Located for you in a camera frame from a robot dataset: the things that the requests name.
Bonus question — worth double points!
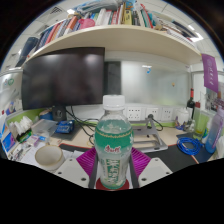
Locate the black computer monitor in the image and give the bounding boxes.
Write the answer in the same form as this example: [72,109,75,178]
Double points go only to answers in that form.
[20,46,106,123]

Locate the black cables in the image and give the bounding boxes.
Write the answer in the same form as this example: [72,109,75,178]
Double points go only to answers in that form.
[64,106,98,147]

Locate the flat round red coaster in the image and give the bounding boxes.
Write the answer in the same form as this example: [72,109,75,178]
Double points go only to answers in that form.
[95,178,131,192]

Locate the grey metal laptop stand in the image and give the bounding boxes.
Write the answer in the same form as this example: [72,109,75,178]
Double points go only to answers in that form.
[131,117,169,154]

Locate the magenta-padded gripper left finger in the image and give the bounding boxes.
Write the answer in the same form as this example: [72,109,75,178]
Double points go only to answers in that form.
[53,147,99,189]

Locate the shelf unit with books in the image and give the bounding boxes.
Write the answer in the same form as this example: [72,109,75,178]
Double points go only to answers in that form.
[14,0,204,66]

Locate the dark wine bottle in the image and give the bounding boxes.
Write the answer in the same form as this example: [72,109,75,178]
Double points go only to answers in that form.
[186,88,196,119]

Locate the green-labelled drink bottle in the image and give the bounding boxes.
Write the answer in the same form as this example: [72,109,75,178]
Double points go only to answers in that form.
[94,94,135,191]

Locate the blue electronics box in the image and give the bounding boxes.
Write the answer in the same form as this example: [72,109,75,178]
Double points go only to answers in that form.
[54,119,76,135]

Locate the white tissue pack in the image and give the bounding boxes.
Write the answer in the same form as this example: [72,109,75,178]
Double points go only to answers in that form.
[9,115,34,141]

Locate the clear plastic box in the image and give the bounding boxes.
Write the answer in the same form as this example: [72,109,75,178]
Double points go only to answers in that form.
[31,119,58,138]

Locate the translucent purple water bottle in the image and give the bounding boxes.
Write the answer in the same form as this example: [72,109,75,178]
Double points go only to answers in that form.
[204,106,224,154]

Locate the coiled blue cable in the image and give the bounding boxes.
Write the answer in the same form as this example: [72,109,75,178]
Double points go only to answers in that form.
[175,136,204,157]

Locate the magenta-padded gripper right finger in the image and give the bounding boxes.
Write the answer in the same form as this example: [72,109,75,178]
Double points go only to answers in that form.
[128,147,173,188]

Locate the white patterned ceramic cup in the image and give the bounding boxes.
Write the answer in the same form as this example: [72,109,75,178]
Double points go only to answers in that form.
[34,144,66,173]

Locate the purple hanging pennant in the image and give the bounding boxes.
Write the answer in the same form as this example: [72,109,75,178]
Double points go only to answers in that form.
[200,53,220,94]

